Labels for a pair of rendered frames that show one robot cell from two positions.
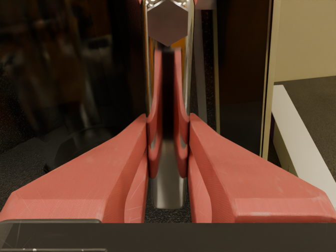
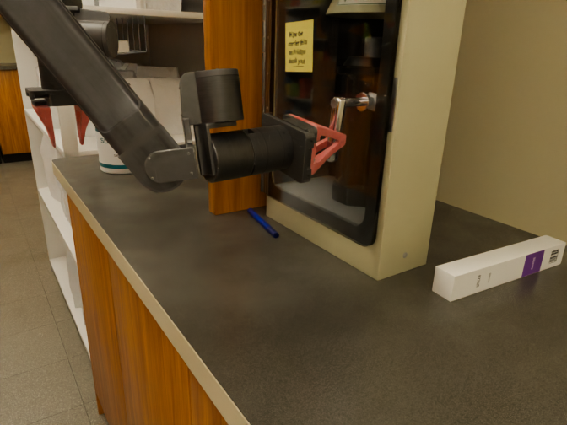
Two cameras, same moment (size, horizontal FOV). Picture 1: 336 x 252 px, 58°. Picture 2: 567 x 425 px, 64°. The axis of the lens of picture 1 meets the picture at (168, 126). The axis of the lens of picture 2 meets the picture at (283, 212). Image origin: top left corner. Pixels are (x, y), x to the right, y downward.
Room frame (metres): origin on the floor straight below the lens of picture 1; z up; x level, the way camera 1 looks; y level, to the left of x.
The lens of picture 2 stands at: (-0.35, -0.45, 1.27)
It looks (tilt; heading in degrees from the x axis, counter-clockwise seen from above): 20 degrees down; 51
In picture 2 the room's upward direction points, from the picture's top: 2 degrees clockwise
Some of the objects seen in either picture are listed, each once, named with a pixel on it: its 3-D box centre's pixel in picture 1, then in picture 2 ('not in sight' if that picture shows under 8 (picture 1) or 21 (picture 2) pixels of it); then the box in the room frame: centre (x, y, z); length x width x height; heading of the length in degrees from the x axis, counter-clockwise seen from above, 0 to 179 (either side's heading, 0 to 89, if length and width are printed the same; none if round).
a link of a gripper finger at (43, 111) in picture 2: not in sight; (58, 119); (-0.16, 0.42, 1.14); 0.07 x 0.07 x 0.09; 86
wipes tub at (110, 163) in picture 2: not in sight; (122, 141); (0.06, 0.76, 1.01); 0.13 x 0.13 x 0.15
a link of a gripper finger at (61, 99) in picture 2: not in sight; (70, 119); (-0.14, 0.42, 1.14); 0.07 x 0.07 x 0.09; 86
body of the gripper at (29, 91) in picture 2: not in sight; (58, 77); (-0.15, 0.42, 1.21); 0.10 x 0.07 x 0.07; 176
